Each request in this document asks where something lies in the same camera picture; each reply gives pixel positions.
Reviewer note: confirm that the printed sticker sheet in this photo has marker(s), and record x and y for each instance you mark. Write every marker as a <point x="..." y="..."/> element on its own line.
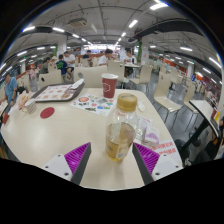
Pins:
<point x="91" y="104"/>

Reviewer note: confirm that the group of ceiling lights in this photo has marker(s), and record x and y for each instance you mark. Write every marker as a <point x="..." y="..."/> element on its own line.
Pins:
<point x="133" y="23"/>

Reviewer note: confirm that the red sauce packet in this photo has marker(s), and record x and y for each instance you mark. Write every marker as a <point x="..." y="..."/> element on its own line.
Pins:
<point x="5" y="118"/>

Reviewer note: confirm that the person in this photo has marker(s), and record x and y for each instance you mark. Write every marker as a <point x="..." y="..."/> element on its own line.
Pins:
<point x="129" y="57"/>
<point x="61" y="66"/>
<point x="44" y="66"/>
<point x="70" y="59"/>
<point x="87" y="55"/>
<point x="10" y="87"/>
<point x="104" y="59"/>
<point x="211" y="146"/>

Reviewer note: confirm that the clear plastic bag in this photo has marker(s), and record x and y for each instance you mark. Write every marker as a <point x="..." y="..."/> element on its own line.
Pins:
<point x="142" y="125"/>

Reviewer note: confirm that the neighbouring beige table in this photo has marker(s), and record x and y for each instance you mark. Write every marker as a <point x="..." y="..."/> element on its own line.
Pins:
<point x="203" y="108"/>

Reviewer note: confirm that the small white packet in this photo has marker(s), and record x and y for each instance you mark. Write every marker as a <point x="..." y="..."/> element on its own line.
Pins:
<point x="141" y="106"/>

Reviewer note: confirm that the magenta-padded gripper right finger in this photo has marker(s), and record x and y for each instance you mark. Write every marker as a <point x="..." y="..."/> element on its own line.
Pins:
<point x="146" y="158"/>

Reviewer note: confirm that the white notice with red text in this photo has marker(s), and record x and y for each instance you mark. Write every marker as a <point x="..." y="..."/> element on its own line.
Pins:
<point x="168" y="150"/>

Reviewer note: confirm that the group of beige chairs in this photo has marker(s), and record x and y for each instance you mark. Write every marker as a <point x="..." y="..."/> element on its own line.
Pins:
<point x="145" y="73"/>

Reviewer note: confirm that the dark tray with paper liner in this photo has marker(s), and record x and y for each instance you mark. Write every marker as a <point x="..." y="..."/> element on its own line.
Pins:
<point x="55" y="92"/>

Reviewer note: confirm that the red paper cup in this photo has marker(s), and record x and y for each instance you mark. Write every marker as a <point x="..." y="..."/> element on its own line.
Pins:
<point x="109" y="86"/>

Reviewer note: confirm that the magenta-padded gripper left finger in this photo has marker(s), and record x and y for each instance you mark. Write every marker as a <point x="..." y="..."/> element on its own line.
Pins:
<point x="77" y="158"/>

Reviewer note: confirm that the purple printed packet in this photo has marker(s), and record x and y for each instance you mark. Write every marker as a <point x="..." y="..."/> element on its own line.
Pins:
<point x="152" y="136"/>

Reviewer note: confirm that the ceiling air conditioner unit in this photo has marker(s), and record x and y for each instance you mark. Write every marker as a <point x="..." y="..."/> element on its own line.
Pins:
<point x="77" y="22"/>

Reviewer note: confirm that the clear bottle with tan cap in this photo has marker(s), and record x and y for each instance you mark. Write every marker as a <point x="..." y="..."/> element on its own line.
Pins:
<point x="120" y="136"/>

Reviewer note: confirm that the white paper napkin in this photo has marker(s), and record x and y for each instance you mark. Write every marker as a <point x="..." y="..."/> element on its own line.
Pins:
<point x="77" y="84"/>

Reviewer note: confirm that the flat round red coaster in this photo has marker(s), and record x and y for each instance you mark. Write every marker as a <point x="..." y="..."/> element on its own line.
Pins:
<point x="47" y="112"/>

